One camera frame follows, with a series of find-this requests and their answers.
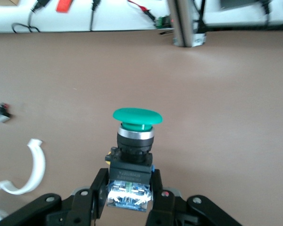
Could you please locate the black cable with plug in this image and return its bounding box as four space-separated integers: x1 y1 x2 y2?
258 0 272 27
11 0 49 33
89 0 101 32

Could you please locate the circuit board with red LED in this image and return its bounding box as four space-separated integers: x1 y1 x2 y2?
155 15 172 29

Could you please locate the white C-shaped ring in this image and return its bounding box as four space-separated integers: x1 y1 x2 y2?
0 138 47 196

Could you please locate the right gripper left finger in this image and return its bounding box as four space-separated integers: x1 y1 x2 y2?
2 168 109 226

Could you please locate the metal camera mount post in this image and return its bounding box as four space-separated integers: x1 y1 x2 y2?
166 0 207 48

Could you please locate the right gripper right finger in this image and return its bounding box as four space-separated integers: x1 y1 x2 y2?
144 169 243 226

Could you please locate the green mushroom push button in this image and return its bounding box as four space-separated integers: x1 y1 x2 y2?
104 107 164 213

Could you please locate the red flat tag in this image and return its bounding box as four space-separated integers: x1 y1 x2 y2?
55 0 74 13

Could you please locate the red clip lead wire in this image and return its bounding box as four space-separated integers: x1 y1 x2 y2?
126 0 157 22

